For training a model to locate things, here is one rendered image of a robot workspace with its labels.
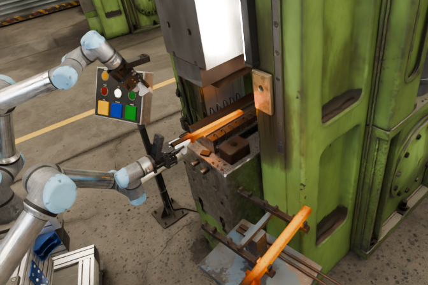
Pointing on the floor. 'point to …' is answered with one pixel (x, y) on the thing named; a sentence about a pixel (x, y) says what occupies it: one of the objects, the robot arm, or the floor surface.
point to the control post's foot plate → (166, 221)
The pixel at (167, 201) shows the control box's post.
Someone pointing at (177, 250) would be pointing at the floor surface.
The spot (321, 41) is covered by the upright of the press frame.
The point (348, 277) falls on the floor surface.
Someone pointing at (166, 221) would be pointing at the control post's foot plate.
